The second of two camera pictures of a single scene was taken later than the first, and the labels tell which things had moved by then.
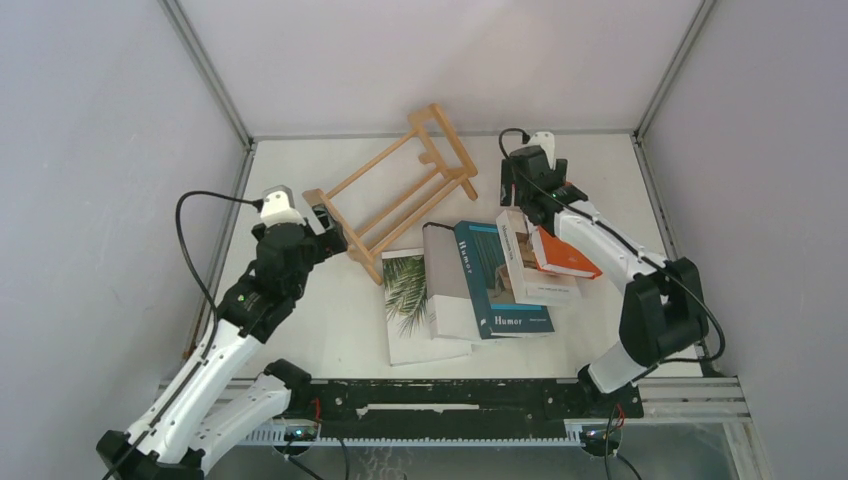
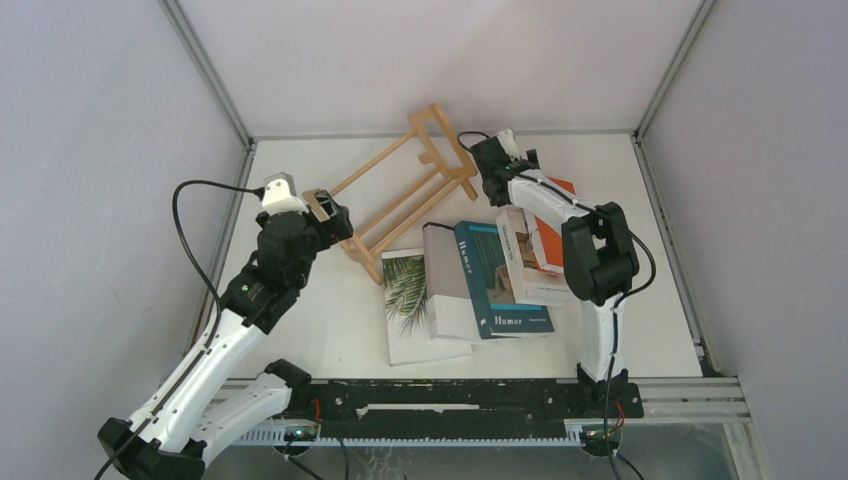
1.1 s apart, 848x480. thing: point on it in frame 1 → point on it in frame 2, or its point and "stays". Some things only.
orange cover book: [553, 254] stays
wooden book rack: [370, 208] stays
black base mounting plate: [456, 409] stays
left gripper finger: [323, 215] → [327, 201]
